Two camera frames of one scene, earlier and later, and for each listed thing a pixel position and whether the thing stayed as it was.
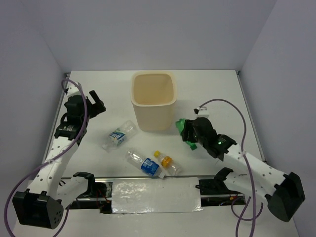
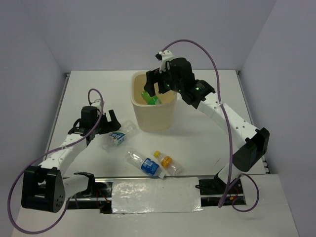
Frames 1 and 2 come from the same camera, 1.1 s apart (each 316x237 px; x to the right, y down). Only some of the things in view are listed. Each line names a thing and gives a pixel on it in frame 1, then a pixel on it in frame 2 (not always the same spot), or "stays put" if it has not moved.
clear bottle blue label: [146, 165] stays put
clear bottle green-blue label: [117, 137] stays put
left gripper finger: [96, 109] to [111, 127]
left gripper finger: [95, 97] to [114, 119]
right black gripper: [188, 126] to [152, 77]
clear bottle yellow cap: [169, 164] stays put
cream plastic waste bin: [154, 93] stays put
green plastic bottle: [179, 125] to [150, 100]
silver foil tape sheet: [167, 195] stays put
